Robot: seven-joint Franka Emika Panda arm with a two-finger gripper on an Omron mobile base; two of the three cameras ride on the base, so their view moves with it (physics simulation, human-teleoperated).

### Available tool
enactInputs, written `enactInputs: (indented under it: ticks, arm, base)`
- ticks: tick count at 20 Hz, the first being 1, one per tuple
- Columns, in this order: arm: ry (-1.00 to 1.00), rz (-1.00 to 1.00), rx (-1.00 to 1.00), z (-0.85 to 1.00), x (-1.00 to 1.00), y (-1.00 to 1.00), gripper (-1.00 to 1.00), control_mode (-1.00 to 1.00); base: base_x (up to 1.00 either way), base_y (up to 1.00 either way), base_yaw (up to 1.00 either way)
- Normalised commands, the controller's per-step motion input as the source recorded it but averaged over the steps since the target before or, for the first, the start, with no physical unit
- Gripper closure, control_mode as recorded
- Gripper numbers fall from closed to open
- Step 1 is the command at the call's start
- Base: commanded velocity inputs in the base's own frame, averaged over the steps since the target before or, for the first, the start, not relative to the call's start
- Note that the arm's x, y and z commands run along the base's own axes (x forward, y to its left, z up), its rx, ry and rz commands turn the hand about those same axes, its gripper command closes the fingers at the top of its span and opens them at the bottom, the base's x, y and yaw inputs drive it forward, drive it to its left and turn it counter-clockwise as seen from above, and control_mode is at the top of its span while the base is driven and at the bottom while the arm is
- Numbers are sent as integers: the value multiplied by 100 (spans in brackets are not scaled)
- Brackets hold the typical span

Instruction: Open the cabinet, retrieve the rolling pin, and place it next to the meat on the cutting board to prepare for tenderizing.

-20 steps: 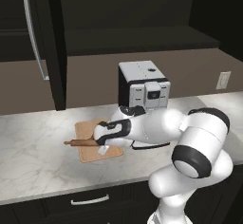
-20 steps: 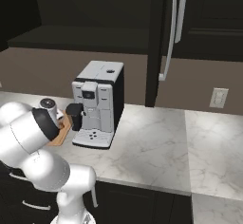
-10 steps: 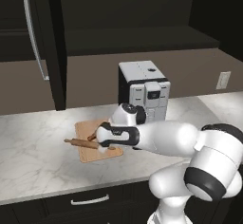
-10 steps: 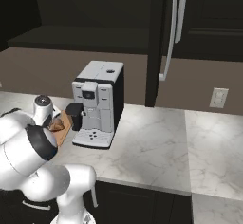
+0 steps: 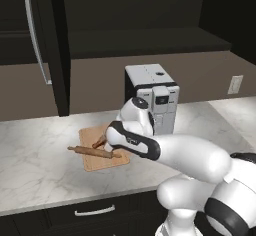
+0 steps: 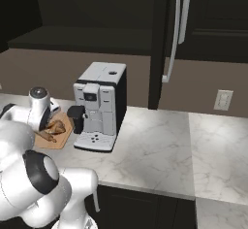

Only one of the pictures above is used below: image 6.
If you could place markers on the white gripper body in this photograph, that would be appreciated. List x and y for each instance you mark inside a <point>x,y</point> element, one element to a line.
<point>55,105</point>

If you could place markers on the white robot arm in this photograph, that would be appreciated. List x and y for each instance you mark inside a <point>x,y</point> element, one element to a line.
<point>22,181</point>

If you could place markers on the wooden cutting board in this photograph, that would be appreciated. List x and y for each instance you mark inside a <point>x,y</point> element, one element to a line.
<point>61,139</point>

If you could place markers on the dark upper cabinet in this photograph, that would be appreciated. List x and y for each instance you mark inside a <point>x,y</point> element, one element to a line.
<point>90,16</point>

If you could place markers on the dark cabinet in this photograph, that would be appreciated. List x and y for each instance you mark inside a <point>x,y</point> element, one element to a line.
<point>142,210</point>
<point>90,16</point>

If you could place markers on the dark lower cabinet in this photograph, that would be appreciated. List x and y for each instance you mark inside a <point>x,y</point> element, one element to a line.
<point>142,210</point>

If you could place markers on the dark panelled cabinet door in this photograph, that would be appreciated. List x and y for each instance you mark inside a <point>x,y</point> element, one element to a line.
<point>219,19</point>

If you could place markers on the white and black coffee machine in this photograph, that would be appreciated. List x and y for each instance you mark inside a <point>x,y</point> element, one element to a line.
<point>103,110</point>

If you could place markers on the white wall outlet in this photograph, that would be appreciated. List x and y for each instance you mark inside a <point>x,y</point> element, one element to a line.
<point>223,100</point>

